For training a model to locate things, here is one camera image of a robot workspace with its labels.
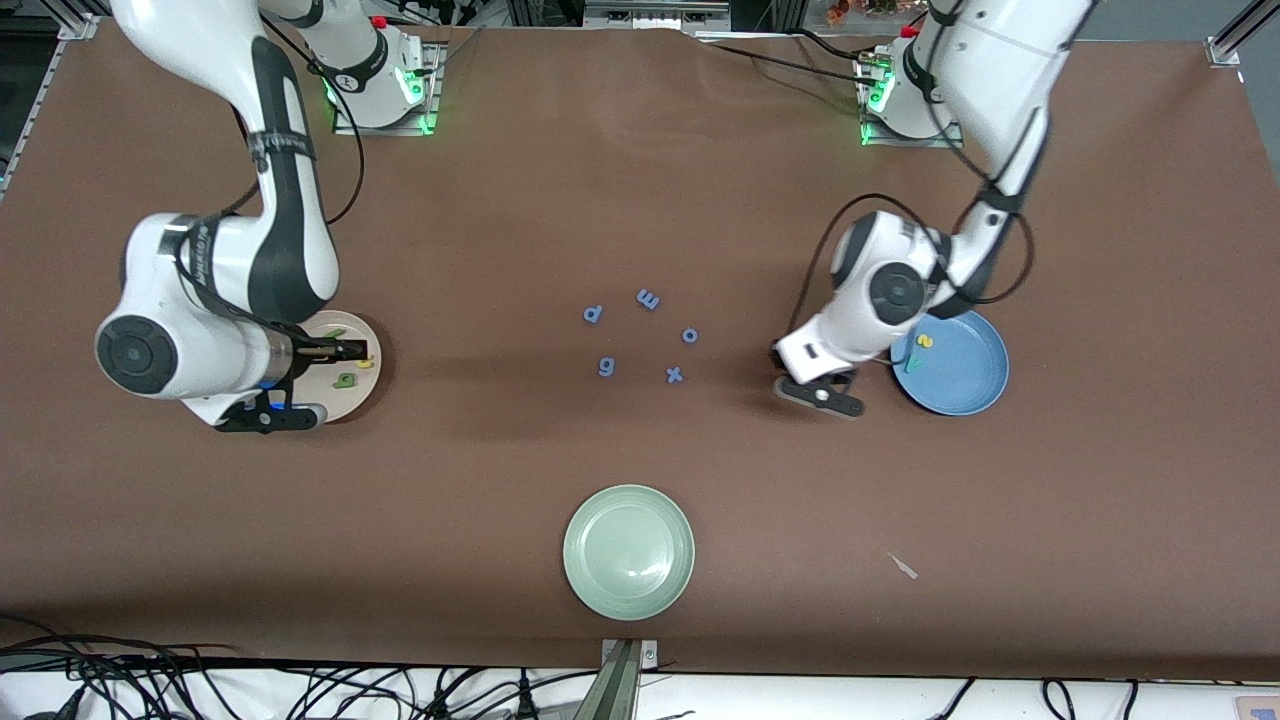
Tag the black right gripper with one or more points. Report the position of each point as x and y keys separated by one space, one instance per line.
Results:
x=311 y=351

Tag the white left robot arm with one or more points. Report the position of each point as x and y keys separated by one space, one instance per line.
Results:
x=840 y=340

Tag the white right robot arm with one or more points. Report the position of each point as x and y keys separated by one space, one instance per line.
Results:
x=220 y=340

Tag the beige round plate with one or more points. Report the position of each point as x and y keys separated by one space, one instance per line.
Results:
x=355 y=400

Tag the blue letter m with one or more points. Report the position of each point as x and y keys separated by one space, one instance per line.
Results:
x=648 y=299

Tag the blue round plate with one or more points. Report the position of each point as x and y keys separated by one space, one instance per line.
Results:
x=960 y=375

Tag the blue letter p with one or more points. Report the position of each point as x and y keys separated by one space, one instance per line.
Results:
x=592 y=315

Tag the pale green round plate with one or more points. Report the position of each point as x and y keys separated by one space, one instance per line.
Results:
x=628 y=552

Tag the small white paper scrap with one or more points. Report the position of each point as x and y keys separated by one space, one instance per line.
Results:
x=903 y=566

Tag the aluminium corner profile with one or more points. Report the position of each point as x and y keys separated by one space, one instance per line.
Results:
x=75 y=22
x=1235 y=35

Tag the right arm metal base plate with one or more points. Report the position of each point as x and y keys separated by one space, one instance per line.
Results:
x=385 y=130

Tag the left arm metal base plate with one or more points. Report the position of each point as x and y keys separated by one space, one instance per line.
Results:
x=900 y=142

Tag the silver metal frame bar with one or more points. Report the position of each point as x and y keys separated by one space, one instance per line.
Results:
x=655 y=14

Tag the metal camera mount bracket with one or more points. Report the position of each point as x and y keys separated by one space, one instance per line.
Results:
x=622 y=690

